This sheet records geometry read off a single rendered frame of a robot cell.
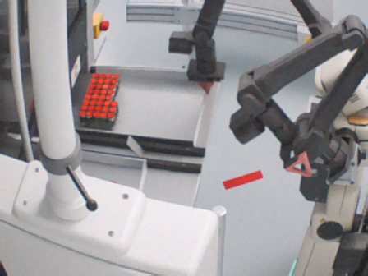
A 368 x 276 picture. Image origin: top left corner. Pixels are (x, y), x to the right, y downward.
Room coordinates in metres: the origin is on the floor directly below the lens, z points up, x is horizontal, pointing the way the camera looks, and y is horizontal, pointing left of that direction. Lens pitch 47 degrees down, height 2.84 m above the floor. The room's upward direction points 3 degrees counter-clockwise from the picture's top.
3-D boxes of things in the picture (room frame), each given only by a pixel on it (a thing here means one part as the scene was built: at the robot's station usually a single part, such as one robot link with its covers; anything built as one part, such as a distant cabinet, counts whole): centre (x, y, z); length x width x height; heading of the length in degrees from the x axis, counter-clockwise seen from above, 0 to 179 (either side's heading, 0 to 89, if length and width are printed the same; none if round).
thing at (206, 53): (1.97, -0.06, 1.07); 0.07 x 0.06 x 0.07; 75
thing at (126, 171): (1.63, 0.29, 0.90); 0.34 x 0.26 x 0.04; 78
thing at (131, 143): (1.76, 0.08, 0.91); 0.14 x 0.03 x 0.06; 77
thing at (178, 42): (1.98, -0.03, 1.11); 0.11 x 0.09 x 0.12; 75
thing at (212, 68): (1.97, -0.07, 1.01); 0.10 x 0.07 x 0.07; 78
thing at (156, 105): (1.94, 0.12, 0.90); 0.34 x 0.26 x 0.04; 78
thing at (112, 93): (1.96, 0.20, 0.91); 0.18 x 0.02 x 0.05; 168
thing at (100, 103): (1.96, 0.22, 0.90); 0.18 x 0.02 x 0.05; 168
